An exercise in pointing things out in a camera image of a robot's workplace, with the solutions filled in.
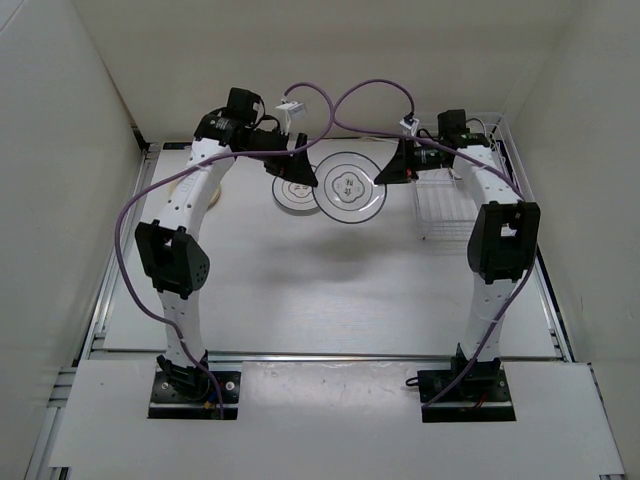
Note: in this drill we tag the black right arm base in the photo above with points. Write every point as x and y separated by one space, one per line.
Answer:
481 396

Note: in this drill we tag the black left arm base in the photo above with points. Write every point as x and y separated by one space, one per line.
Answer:
190 394

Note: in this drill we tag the white blue-rimmed plate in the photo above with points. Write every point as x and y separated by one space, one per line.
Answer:
293 198
346 190

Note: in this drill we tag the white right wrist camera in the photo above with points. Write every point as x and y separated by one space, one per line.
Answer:
409 124

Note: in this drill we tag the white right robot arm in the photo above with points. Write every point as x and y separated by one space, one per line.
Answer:
503 242

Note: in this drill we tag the aluminium rail frame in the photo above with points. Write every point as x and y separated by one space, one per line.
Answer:
326 322

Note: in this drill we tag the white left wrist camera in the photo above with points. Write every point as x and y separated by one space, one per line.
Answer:
287 112

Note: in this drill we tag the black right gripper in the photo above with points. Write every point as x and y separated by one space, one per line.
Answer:
402 168

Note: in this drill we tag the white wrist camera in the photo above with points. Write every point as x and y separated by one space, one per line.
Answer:
409 124
287 112

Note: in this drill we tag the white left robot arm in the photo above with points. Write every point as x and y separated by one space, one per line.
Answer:
168 245

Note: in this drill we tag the white wire dish rack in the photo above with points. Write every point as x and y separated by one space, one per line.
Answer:
443 203

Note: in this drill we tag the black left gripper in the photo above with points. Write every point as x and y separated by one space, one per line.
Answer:
296 168

